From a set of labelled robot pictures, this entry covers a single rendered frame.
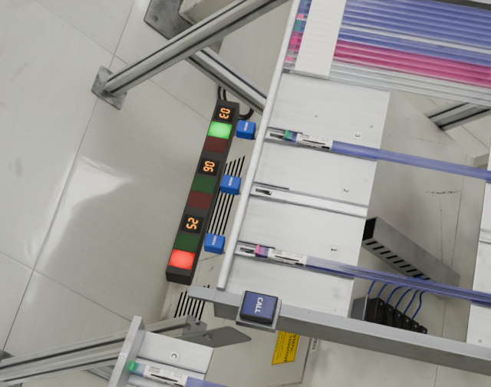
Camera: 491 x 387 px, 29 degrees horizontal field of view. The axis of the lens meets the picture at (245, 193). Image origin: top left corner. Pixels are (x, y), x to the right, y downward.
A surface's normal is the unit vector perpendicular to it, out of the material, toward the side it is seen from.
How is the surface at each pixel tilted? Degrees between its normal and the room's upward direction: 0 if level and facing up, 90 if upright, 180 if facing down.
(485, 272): 42
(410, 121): 0
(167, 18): 0
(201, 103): 0
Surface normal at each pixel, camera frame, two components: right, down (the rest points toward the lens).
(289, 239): 0.00, -0.50
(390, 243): 0.65, -0.24
